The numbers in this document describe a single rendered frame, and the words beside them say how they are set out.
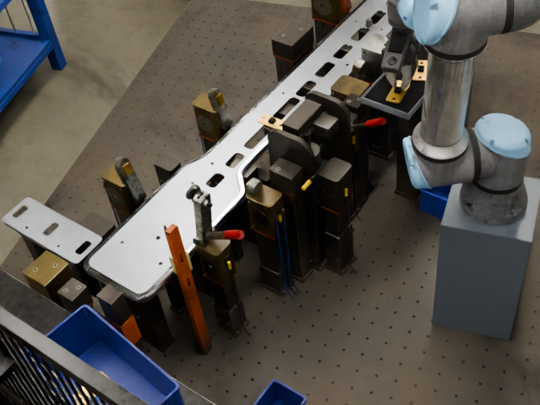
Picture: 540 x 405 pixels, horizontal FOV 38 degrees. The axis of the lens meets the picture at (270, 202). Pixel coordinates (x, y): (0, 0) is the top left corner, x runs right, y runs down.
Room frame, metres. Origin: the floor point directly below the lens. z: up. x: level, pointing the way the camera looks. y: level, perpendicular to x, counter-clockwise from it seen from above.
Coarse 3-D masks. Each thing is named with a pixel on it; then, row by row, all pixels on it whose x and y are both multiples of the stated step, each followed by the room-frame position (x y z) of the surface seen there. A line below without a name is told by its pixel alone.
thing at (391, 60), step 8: (392, 32) 1.54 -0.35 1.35; (400, 32) 1.53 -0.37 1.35; (408, 32) 1.53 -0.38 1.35; (392, 40) 1.52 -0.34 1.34; (400, 40) 1.52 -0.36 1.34; (408, 40) 1.52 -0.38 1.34; (392, 48) 1.50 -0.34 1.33; (400, 48) 1.50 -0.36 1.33; (384, 56) 1.49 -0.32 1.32; (392, 56) 1.48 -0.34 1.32; (400, 56) 1.48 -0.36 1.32; (384, 64) 1.48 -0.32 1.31; (392, 64) 1.47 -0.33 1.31; (400, 64) 1.46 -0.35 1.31; (392, 72) 1.47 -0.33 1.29; (400, 72) 1.46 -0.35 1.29
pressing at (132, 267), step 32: (384, 0) 2.20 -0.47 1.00; (352, 32) 2.05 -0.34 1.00; (384, 32) 2.03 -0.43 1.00; (320, 64) 1.91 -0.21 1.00; (352, 64) 1.89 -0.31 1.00; (288, 96) 1.78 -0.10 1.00; (256, 128) 1.67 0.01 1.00; (224, 160) 1.56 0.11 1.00; (256, 160) 1.55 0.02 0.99; (160, 192) 1.47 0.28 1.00; (224, 192) 1.44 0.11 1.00; (128, 224) 1.37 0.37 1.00; (160, 224) 1.36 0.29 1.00; (192, 224) 1.34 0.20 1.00; (96, 256) 1.28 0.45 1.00; (128, 256) 1.26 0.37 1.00; (160, 256) 1.25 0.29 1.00; (128, 288) 1.17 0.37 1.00; (160, 288) 1.16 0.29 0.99
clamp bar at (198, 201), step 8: (192, 192) 1.24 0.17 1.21; (200, 200) 1.21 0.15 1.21; (208, 200) 1.22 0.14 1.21; (200, 208) 1.21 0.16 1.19; (208, 208) 1.23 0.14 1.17; (200, 216) 1.21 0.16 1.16; (208, 216) 1.23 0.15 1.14; (200, 224) 1.22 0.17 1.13; (208, 224) 1.23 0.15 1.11; (200, 232) 1.22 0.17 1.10
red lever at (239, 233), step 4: (208, 232) 1.24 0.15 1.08; (212, 232) 1.22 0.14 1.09; (216, 232) 1.21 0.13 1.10; (220, 232) 1.20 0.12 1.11; (224, 232) 1.19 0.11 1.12; (228, 232) 1.18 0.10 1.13; (232, 232) 1.17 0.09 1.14; (236, 232) 1.16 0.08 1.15; (240, 232) 1.16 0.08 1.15; (208, 236) 1.22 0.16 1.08; (212, 236) 1.21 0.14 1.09; (216, 236) 1.20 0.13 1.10; (220, 236) 1.19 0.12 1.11; (224, 236) 1.18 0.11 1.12; (228, 236) 1.17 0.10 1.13; (232, 236) 1.16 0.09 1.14; (236, 236) 1.15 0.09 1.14; (240, 236) 1.15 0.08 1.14
